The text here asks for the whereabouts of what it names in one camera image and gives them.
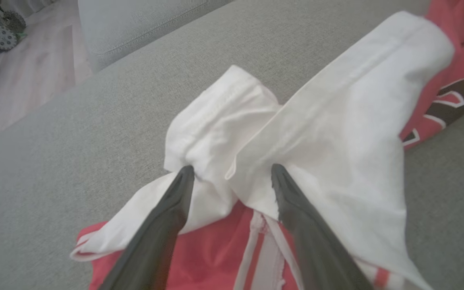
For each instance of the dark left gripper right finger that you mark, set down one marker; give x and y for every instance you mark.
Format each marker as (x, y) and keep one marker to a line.
(316, 249)

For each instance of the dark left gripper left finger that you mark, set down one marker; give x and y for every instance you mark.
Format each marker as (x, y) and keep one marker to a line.
(155, 241)

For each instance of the red basketball jersey black numbers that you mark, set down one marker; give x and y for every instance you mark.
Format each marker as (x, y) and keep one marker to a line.
(336, 121)

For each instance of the grey fabric sofa seat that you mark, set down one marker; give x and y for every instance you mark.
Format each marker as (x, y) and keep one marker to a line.
(95, 141)

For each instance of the grey sofa backrest cushion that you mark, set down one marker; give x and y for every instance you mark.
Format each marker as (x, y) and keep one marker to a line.
(135, 24)

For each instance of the grey dotted plush toy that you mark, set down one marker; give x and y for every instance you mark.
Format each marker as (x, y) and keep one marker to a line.
(1, 38)

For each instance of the dark spotted plush toy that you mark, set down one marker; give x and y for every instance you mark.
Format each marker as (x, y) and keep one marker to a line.
(14, 21)

